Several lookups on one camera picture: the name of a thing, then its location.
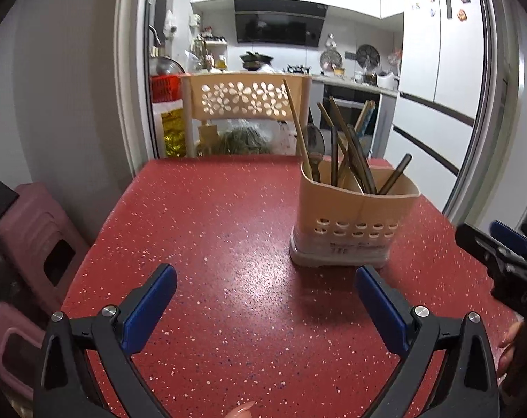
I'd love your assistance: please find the dark brown chopstick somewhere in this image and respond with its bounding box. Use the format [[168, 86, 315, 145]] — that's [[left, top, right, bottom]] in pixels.
[[378, 153, 412, 195]]

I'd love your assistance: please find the light bamboo chopstick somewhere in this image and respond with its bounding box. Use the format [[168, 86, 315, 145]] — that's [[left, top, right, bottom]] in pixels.
[[282, 79, 311, 178]]

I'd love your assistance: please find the right hand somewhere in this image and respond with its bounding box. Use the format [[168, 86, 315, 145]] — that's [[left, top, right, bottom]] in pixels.
[[497, 321, 527, 378]]

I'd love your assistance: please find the left hand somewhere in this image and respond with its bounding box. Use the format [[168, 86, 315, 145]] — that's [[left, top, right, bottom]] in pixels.
[[225, 401, 255, 418]]

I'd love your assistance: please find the white refrigerator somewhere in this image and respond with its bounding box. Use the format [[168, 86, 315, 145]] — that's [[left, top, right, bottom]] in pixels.
[[384, 0, 485, 211]]

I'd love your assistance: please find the beige plastic utensil holder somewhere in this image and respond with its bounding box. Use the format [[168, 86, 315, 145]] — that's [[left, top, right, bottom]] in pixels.
[[289, 160, 421, 267]]

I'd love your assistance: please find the pink plastic stool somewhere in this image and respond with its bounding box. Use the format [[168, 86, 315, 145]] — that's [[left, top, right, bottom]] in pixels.
[[0, 182, 90, 312]]

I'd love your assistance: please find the bamboo chopstick long diagonal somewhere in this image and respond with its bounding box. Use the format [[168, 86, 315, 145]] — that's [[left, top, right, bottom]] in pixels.
[[317, 103, 364, 192]]

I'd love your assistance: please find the bamboo chopstick upper crossing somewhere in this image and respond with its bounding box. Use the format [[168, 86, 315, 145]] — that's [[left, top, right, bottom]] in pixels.
[[339, 100, 377, 193]]

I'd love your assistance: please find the built-in black oven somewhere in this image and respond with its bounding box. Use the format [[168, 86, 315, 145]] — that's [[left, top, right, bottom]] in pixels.
[[322, 84, 380, 154]]

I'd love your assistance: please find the yellow packaged bag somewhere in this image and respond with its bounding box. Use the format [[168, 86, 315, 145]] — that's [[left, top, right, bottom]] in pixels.
[[161, 109, 187, 157]]

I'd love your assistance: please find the black cooking pot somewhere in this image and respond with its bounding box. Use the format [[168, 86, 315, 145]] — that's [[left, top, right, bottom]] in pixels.
[[241, 51, 274, 72]]

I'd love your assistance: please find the beige flower-pattern storage rack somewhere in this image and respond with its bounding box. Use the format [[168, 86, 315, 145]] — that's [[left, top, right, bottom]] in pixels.
[[180, 72, 311, 157]]

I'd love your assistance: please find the red plastic basket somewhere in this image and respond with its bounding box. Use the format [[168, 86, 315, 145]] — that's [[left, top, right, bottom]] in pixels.
[[150, 75, 182, 103]]

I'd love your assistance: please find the black range hood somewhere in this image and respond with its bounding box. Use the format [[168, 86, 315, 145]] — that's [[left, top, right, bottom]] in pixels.
[[234, 0, 328, 48]]

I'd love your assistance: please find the metal bowl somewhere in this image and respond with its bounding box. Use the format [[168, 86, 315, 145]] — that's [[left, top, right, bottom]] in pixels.
[[149, 56, 185, 77]]

